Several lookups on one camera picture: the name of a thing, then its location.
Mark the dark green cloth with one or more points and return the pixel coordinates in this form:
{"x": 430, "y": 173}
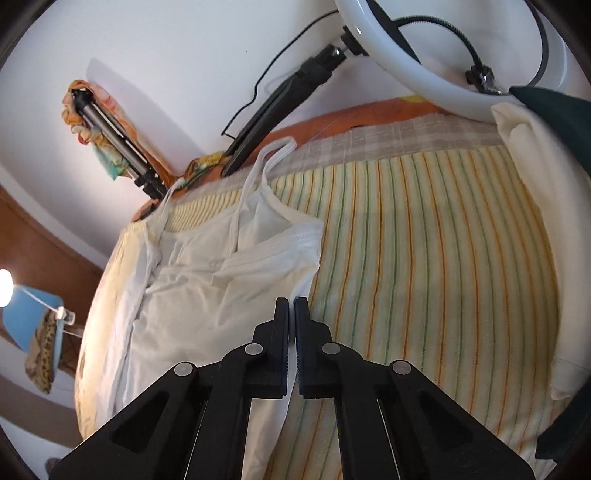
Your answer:
{"x": 554, "y": 104}

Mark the black gooseneck phone holder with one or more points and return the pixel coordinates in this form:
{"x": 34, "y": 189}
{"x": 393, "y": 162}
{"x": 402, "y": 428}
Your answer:
{"x": 466, "y": 50}

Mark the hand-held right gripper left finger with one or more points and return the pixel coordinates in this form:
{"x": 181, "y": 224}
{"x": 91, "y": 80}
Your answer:
{"x": 287, "y": 364}

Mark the orange bed sheet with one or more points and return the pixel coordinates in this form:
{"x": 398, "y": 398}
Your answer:
{"x": 351, "y": 117}

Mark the leopard print cloth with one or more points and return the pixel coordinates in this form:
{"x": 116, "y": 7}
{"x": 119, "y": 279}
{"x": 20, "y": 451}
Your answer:
{"x": 44, "y": 350}

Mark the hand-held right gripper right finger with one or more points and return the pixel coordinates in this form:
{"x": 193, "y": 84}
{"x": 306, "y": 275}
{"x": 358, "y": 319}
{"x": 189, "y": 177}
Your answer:
{"x": 299, "y": 364}

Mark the white camisole top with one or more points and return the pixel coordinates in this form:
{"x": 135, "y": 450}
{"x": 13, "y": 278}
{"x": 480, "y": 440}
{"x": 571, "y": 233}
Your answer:
{"x": 203, "y": 286}

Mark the cream white cloth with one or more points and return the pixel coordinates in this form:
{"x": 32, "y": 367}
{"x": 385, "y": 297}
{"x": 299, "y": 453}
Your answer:
{"x": 545, "y": 194}

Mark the blue chair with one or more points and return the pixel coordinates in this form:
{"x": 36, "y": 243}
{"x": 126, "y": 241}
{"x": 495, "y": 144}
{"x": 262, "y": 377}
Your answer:
{"x": 32, "y": 318}

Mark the black folded tripod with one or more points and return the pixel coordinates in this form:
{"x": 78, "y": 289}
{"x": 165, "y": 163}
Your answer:
{"x": 115, "y": 138}

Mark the striped yellow bed blanket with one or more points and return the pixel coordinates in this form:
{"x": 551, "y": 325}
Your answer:
{"x": 415, "y": 258}

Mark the colourful floral cloth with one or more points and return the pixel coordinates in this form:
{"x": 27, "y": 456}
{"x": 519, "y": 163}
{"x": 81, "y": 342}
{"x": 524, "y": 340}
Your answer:
{"x": 113, "y": 157}

